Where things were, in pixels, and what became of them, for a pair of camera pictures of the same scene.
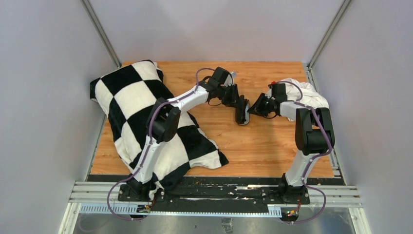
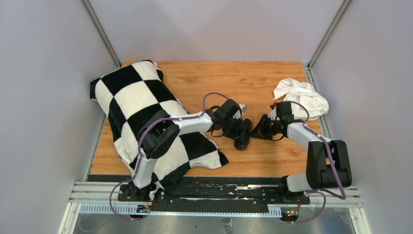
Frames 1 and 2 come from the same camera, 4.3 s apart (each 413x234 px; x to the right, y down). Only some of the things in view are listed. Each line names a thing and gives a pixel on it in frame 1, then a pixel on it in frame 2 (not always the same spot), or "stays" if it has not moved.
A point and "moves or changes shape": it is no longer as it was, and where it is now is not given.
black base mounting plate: (218, 195) stays
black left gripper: (234, 94) -> (234, 134)
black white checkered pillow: (126, 92) stays
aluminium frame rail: (101, 199) stays
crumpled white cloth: (310, 97) stays
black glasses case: (242, 116) moves or changes shape
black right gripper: (256, 108) -> (260, 131)
